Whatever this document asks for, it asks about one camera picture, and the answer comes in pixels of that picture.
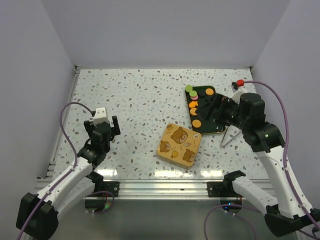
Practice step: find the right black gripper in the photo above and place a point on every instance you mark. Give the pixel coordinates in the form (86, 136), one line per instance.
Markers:
(220, 102)

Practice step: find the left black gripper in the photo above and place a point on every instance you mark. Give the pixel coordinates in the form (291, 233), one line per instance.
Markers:
(89, 127)

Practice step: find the green cookie tray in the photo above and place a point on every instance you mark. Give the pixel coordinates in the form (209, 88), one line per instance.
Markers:
(199, 99)

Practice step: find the silver metal tongs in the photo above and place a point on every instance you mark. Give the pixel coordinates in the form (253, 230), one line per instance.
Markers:
(229, 135)

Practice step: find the silver tin lid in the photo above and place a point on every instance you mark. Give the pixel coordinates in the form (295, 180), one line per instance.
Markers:
(179, 146)

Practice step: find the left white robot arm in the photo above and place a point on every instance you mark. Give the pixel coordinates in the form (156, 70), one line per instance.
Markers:
(39, 214)

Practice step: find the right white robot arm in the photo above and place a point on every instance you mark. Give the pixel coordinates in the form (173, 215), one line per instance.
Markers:
(289, 210)

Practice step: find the orange sandwich cookie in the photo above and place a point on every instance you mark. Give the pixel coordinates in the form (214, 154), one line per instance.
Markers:
(209, 91)

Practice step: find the bottom large round cookie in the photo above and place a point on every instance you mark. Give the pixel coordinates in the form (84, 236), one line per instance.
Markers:
(196, 123)

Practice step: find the upper round cookie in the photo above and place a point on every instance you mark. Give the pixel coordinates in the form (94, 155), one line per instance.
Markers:
(193, 111)

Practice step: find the upper fish cookie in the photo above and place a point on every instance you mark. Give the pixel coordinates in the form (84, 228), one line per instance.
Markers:
(193, 104)

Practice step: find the pink macaron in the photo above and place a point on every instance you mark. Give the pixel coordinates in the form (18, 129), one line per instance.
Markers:
(194, 98)

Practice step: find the lower green macaron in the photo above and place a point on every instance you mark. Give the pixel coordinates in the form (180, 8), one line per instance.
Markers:
(193, 94)

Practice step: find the green macaron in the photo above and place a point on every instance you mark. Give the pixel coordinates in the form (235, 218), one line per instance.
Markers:
(188, 88)
(193, 94)

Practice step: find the upper green macaron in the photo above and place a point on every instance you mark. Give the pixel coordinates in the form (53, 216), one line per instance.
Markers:
(188, 88)

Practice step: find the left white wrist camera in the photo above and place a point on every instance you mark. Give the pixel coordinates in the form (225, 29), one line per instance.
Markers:
(100, 116)

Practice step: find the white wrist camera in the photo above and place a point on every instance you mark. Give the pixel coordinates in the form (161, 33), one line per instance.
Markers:
(100, 116)
(238, 90)

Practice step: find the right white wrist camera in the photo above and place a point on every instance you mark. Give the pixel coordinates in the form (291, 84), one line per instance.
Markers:
(238, 90)

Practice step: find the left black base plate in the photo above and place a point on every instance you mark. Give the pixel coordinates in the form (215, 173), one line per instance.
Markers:
(111, 188)

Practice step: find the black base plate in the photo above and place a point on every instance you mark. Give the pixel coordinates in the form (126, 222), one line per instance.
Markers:
(220, 189)
(111, 188)

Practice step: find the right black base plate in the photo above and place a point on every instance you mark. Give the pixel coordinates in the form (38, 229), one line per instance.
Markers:
(220, 189)

